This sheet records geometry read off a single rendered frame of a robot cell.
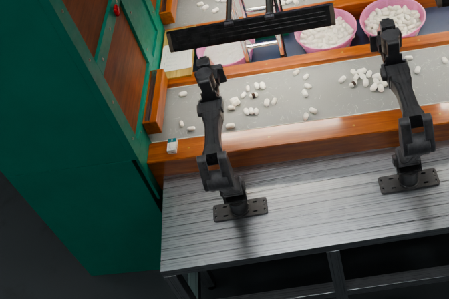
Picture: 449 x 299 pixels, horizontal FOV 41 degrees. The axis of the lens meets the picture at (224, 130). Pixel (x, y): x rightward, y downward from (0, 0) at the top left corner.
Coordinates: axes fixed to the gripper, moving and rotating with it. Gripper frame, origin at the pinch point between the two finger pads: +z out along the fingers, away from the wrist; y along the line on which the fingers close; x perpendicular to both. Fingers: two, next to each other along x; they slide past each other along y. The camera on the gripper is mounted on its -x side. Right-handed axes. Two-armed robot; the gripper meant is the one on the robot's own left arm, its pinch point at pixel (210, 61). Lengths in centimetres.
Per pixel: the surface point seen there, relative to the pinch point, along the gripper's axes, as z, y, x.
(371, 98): -2, -55, 33
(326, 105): -1, -38, 33
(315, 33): 42, -40, 31
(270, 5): 17.1, -24.7, -5.9
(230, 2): 24.1, -10.3, -6.2
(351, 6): 53, -58, 30
